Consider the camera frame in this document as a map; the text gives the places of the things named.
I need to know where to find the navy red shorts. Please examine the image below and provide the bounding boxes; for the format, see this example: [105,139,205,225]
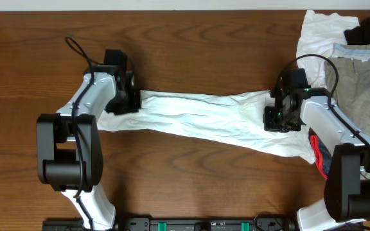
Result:
[308,129,332,180]

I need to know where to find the grey khaki trousers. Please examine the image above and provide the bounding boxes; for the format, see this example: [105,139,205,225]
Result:
[325,58,370,136]

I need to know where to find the left black cable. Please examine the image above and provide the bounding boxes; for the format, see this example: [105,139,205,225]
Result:
[64,35,137,230]

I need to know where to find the right black cable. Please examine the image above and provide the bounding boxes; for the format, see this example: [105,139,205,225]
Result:
[273,53,370,187]

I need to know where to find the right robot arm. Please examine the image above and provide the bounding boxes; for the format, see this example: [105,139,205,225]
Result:
[263,88,370,230]

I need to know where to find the white t-shirt with black tag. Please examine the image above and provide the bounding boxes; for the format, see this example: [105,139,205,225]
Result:
[98,90,315,164]

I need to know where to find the black cable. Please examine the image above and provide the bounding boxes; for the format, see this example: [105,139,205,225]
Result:
[64,35,137,230]
[273,53,370,187]

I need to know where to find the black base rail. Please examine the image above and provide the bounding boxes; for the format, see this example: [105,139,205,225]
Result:
[41,214,299,231]

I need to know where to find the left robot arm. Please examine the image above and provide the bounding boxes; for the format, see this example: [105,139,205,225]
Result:
[37,65,141,230]

